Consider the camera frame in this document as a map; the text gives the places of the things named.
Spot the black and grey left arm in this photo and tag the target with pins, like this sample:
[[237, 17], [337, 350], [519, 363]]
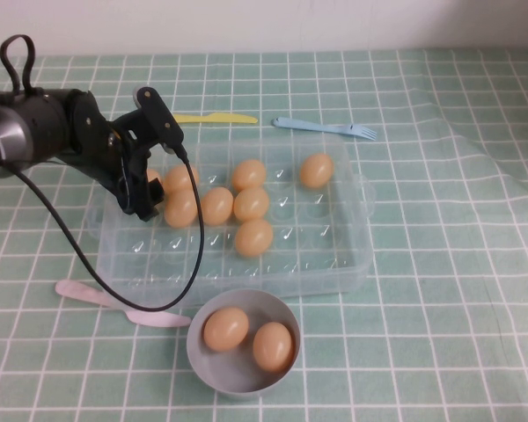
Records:
[[26, 127]]

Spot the blue plastic fork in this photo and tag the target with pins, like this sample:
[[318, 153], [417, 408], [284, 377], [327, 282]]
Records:
[[317, 127]]

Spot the clear plastic egg box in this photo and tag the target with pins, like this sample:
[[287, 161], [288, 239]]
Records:
[[312, 264]]

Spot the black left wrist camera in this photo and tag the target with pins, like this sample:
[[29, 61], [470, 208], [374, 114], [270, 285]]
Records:
[[158, 116]]

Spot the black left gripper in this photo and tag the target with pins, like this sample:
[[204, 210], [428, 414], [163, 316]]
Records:
[[97, 147]]

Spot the tan egg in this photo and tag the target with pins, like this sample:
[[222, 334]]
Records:
[[217, 206], [251, 203], [273, 347], [249, 174], [178, 178], [254, 237], [317, 170], [179, 210], [155, 175], [225, 329]]

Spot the grey round bowl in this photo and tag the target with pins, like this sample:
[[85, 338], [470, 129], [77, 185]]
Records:
[[229, 373]]

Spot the yellow plastic knife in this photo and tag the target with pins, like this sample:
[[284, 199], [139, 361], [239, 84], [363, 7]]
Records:
[[220, 118]]

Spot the pink plastic spoon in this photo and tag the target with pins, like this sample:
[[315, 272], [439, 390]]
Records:
[[75, 290]]

